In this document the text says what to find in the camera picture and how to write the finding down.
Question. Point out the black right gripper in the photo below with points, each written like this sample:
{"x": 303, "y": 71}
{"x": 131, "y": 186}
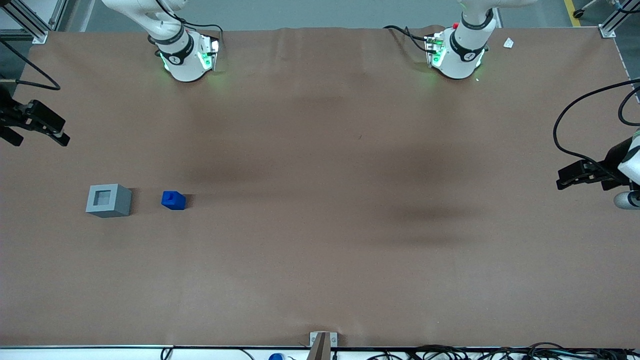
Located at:
{"x": 9, "y": 118}

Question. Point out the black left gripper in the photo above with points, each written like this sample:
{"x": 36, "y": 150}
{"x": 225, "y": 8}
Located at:
{"x": 611, "y": 163}

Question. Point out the blue plastic block part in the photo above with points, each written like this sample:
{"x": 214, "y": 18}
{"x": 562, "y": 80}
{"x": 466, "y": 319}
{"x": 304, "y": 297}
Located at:
{"x": 172, "y": 200}

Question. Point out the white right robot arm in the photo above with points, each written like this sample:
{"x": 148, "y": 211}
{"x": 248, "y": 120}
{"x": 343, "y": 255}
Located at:
{"x": 182, "y": 65}

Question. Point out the gray square hollow base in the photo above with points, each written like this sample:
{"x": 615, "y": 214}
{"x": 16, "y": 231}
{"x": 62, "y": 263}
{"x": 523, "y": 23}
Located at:
{"x": 107, "y": 201}

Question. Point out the small white paper scrap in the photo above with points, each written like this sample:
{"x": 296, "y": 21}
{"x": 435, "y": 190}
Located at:
{"x": 508, "y": 43}

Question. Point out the brown paper table cover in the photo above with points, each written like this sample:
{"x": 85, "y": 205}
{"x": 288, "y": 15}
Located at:
{"x": 320, "y": 225}

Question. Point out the small blue round cap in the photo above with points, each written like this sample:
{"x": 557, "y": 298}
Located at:
{"x": 276, "y": 357}

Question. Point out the aluminium frame profile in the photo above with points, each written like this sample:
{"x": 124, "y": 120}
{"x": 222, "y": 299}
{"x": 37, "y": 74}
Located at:
{"x": 612, "y": 25}
{"x": 30, "y": 25}

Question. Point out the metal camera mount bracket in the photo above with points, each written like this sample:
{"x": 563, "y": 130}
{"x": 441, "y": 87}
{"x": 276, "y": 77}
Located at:
{"x": 320, "y": 347}

